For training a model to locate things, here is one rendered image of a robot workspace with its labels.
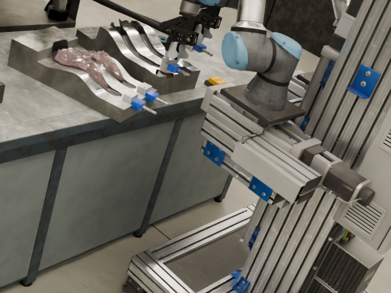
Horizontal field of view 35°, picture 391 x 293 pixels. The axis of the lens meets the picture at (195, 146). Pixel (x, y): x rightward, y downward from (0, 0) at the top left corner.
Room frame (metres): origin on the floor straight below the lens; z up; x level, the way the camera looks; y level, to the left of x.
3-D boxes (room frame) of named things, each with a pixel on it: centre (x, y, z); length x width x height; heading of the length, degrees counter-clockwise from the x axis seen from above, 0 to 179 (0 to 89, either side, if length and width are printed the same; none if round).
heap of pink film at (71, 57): (2.11, 0.48, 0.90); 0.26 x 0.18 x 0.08; 75
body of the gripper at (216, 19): (2.57, 0.13, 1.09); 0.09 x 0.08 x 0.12; 58
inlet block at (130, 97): (1.99, 0.24, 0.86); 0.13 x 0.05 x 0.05; 75
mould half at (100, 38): (2.45, 0.37, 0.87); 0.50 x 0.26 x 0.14; 58
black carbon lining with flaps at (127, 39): (2.43, 0.36, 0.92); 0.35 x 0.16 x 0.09; 58
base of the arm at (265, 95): (1.98, -0.17, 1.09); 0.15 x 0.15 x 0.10
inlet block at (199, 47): (2.57, 0.12, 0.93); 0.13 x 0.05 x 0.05; 58
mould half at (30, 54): (2.10, 0.49, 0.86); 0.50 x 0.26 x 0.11; 75
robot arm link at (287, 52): (1.98, -0.16, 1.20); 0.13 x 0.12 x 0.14; 122
